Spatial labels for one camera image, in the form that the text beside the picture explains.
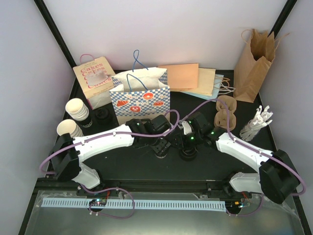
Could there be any orange flat paper bag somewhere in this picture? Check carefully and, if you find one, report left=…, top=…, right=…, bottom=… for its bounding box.
left=159, top=63, right=199, bottom=91

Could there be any near paper cup stack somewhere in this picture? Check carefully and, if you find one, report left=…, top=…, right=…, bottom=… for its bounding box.
left=56, top=119, right=83, bottom=138

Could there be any Cakes printed paper bag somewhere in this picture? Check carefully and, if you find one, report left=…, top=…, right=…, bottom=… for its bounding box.
left=73, top=54, right=115, bottom=110

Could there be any far paper cup stack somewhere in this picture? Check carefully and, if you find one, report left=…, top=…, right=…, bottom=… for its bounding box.
left=65, top=98, right=93, bottom=128

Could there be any black coffee cup lids stack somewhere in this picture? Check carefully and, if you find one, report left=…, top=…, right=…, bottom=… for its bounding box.
left=94, top=108, right=112, bottom=125

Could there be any light blue flat paper bag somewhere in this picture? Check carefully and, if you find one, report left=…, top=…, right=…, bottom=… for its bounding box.
left=182, top=74, right=235, bottom=100

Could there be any paper cup stack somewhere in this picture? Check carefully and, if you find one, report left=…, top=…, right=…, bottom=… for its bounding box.
left=56, top=119, right=83, bottom=138
left=65, top=98, right=93, bottom=128

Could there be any light blue cable duct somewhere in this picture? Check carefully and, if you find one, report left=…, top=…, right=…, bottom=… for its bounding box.
left=41, top=198, right=226, bottom=212

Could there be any blue checkered paper bag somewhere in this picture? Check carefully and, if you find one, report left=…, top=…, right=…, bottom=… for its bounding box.
left=109, top=49, right=170, bottom=125

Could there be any left black frame post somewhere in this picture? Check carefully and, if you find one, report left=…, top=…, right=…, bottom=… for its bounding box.
left=33, top=0, right=77, bottom=68

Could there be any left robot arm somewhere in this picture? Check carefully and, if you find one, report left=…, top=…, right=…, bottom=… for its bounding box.
left=50, top=115, right=172, bottom=195

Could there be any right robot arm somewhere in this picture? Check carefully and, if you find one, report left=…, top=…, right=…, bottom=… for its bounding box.
left=176, top=112, right=302, bottom=204

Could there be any black frame post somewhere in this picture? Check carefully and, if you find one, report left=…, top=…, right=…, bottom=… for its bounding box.
left=268, top=0, right=298, bottom=38
left=33, top=0, right=77, bottom=68

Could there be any tan flat paper bag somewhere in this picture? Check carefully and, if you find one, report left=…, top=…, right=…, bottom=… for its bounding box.
left=183, top=68, right=216, bottom=96

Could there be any standing brown paper bag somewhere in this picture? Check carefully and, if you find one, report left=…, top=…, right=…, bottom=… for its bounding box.
left=233, top=29, right=283, bottom=103

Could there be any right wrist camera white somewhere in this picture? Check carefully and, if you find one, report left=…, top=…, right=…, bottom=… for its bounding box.
left=179, top=120, right=193, bottom=135

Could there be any right black frame post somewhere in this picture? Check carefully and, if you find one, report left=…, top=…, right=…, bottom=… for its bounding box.
left=268, top=0, right=298, bottom=38

